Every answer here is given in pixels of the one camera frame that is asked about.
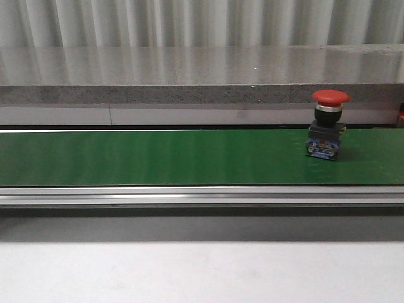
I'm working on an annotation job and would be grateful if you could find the grey speckled stone counter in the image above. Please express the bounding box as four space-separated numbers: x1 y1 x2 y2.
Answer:
1 44 403 126

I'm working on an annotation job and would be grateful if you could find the green conveyor belt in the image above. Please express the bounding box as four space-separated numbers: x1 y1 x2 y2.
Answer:
1 129 403 187

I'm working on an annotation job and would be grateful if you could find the grey pleated curtain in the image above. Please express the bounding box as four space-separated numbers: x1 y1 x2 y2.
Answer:
1 1 403 47

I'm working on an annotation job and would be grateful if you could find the aluminium conveyor side rail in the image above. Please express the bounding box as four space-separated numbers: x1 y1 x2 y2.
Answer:
1 185 403 217

